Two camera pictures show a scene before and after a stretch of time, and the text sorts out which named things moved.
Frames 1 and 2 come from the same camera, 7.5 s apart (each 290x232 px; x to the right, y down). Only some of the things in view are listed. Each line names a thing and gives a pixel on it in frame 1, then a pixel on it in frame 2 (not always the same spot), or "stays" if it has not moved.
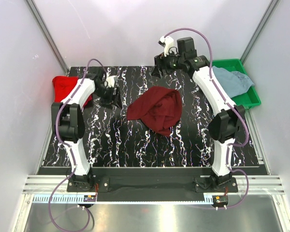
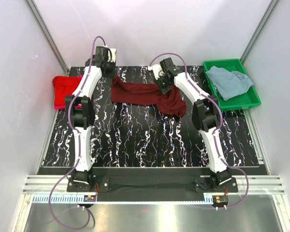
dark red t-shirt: x=159 y=108 to x=172 y=103
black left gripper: x=110 y=98 to x=113 y=64
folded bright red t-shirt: x=62 y=84 stays
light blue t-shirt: x=231 y=82 stays
